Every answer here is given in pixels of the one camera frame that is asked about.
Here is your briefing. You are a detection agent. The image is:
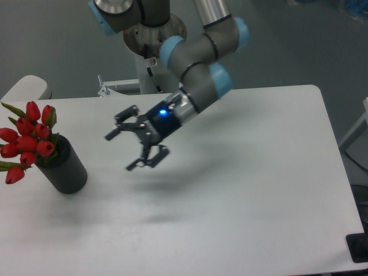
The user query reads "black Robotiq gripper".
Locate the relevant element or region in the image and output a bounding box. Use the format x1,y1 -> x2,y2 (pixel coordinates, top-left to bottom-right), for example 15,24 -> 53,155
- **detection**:
105,103 -> 181,170

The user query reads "red tulip bouquet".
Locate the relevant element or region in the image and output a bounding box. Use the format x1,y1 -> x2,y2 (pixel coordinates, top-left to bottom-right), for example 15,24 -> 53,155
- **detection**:
1,101 -> 59,185

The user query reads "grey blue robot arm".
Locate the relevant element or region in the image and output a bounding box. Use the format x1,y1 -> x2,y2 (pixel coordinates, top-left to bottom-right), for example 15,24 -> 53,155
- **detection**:
88,1 -> 249,171

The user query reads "dark grey ribbed vase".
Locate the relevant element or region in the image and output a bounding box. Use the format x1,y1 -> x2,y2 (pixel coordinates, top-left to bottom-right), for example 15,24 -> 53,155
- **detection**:
36,135 -> 87,194

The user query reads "white rounded chair part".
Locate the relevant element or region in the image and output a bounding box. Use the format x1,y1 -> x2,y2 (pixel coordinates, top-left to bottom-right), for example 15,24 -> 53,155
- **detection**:
1,75 -> 52,103

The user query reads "white furniture leg at right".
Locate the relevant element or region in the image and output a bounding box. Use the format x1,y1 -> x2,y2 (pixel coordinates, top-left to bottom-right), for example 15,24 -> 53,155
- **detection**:
338,98 -> 367,152

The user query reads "black device at table corner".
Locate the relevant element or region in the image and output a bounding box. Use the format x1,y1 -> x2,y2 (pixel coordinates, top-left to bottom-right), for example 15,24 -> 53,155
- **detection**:
346,233 -> 367,263

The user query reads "white pedestal base frame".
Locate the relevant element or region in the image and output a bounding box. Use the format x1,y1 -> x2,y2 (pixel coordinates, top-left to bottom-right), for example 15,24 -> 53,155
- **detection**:
97,73 -> 183,97

